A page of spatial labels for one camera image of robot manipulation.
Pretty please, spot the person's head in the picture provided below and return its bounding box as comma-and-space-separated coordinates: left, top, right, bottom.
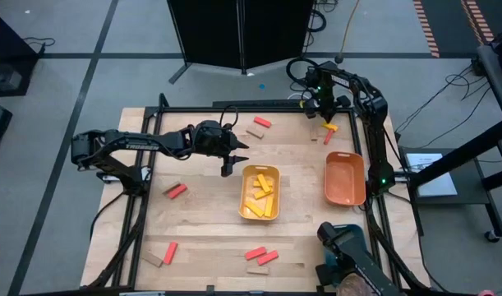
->
335, 273, 373, 296

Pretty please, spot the yellow plastic bin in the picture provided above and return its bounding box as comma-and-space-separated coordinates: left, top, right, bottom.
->
237, 164, 282, 222

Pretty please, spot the yellow hanging extension cable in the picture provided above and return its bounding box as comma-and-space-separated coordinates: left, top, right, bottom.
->
338, 0, 362, 65

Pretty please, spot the black cabinet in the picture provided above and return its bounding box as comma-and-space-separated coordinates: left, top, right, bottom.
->
0, 7, 41, 98

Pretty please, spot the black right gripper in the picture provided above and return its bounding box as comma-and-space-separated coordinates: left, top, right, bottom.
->
302, 95, 352, 126

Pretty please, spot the black aluminium table frame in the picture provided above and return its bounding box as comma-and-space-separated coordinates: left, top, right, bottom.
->
84, 92, 435, 296

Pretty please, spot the white sheet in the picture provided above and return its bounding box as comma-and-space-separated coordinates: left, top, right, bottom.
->
404, 152, 459, 197

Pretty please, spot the black folding partition screen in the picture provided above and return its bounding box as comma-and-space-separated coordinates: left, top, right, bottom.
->
167, 0, 316, 86

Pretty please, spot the black floor cable coil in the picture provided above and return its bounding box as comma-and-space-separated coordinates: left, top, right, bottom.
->
285, 56, 322, 87
306, 7, 328, 33

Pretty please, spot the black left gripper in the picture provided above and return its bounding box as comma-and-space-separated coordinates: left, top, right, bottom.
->
188, 120, 250, 178

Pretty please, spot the black rolling cart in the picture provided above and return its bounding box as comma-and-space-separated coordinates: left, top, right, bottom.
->
398, 118, 502, 243

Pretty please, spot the long black bar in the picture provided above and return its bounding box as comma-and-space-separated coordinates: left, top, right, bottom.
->
212, 98, 306, 109

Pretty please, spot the black desk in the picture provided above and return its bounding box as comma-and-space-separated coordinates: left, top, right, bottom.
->
476, 28, 502, 136

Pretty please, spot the orange plastic bin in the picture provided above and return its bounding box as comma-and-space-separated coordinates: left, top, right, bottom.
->
324, 150, 366, 206

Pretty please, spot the blue plastic bin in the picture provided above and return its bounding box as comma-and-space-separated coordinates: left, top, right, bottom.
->
323, 224, 365, 275

